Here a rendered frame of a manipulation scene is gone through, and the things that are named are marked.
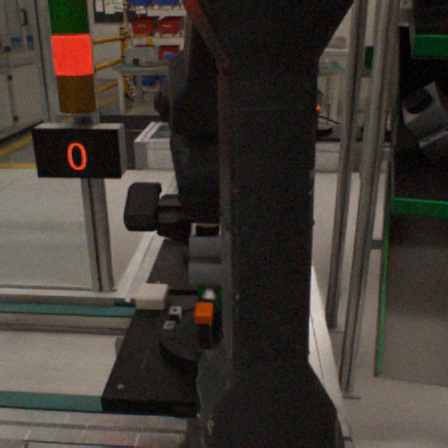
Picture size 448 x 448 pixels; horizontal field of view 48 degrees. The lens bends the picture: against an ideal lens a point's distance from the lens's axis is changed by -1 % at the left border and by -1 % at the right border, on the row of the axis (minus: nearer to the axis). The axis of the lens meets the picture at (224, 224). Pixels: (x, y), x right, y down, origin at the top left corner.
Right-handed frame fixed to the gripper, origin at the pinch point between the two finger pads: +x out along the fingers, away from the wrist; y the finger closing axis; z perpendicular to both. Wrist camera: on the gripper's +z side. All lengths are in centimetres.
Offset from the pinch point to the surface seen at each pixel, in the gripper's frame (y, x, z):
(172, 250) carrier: 9.3, 28.8, 13.1
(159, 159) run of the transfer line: 28, 86, 82
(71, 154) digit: 19.6, -1.2, 11.0
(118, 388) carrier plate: 10.1, 6.9, -18.3
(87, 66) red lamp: 16.7, -9.9, 18.9
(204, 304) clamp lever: -0.2, 0.2, -9.9
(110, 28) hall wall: 302, 618, 878
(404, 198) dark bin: -22.0, -8.8, -0.8
